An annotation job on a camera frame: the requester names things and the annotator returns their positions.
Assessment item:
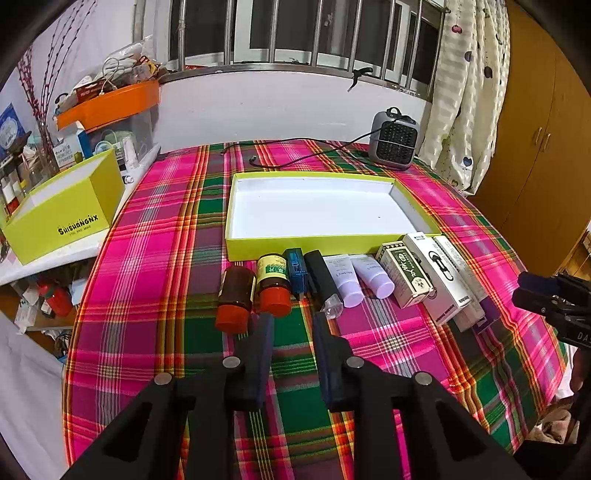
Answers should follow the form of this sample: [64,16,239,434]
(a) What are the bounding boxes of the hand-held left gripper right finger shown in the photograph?
[313,312,532,480]

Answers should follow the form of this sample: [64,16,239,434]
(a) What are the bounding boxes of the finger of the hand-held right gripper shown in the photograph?
[512,288,591,347]
[518,271,591,308]

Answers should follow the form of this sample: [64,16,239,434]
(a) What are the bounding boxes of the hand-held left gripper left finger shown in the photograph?
[62,313,276,480]

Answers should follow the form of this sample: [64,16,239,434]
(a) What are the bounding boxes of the white slim box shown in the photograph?
[434,235,486,332]

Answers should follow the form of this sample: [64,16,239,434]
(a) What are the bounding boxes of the blue transparent plastic box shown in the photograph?
[284,248,308,301]

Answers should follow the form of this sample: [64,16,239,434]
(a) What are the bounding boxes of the large lavender cosmetic tube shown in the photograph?
[322,255,365,309]

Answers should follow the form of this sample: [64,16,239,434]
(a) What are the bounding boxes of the white keychain picture box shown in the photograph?
[403,232,472,326]

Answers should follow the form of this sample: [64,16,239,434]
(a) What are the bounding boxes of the small lavender cosmetic tube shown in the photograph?
[352,255,396,300]

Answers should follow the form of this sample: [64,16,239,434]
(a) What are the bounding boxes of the green and white patterned box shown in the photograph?
[375,241,437,309]

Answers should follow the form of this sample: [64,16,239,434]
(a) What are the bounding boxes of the yellow-green shallow box tray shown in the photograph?
[225,172,441,261]

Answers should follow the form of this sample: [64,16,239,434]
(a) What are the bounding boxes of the grey desktop heater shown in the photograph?
[368,107,421,171]

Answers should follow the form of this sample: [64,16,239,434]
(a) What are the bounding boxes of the person's right hand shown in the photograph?
[569,352,586,393]

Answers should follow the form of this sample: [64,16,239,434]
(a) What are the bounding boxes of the wooden wardrobe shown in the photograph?
[471,0,591,278]

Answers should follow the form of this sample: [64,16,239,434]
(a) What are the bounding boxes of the cream spotted curtain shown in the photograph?
[418,0,511,195]

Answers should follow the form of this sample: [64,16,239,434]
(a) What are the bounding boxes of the red canister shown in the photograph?
[37,279,75,317]

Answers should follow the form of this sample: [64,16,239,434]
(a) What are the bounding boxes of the yellow-green deep box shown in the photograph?
[1,148,126,266]

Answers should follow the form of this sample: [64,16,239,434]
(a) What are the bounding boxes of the black clip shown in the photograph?
[348,67,374,90]

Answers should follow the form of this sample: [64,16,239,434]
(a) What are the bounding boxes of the white and blue carton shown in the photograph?
[54,121,93,171]

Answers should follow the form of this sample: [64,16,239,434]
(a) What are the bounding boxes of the clear storage bin orange lid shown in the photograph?
[56,82,162,162]

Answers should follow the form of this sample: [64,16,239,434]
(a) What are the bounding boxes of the group of small bottles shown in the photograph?
[0,157,28,217]

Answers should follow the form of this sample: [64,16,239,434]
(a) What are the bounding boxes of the barred window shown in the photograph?
[134,0,446,100]

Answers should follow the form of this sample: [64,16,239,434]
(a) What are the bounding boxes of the red bud branches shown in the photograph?
[18,0,98,162]

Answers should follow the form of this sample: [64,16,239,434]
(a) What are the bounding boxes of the blue packet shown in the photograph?
[0,104,21,160]

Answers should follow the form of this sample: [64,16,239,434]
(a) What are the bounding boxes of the black power cable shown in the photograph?
[222,130,377,169]

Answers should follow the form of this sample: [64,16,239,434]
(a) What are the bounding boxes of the pile of packets and cables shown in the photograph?
[69,39,160,100]

